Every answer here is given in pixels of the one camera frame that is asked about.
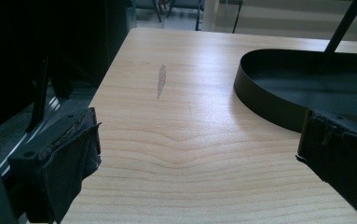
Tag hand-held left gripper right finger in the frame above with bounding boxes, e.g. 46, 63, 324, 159
295, 109, 357, 223

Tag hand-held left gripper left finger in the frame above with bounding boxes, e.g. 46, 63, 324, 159
7, 106, 103, 224

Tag black oval tray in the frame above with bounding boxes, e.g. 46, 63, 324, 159
233, 49, 357, 133

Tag black metal stand pole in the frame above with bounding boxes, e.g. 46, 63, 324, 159
323, 0, 357, 54

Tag thin black stand leg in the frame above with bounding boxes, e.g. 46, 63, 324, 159
231, 0, 245, 35

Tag chair legs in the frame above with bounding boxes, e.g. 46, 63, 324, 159
152, 0, 205, 32

